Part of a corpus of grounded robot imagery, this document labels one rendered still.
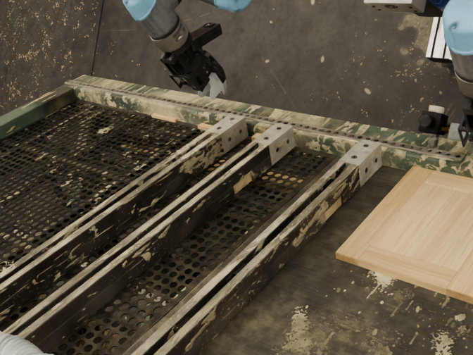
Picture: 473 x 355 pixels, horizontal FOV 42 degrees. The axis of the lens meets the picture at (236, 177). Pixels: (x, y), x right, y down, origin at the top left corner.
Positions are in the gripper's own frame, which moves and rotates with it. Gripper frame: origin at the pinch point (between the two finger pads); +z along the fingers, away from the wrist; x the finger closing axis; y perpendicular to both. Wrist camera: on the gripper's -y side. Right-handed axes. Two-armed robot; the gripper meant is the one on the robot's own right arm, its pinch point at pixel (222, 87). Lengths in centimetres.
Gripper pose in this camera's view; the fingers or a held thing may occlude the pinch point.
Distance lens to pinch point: 149.8
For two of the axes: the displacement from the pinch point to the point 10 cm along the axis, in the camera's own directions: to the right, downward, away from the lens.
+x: 7.8, 2.0, -6.0
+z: 4.5, 4.9, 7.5
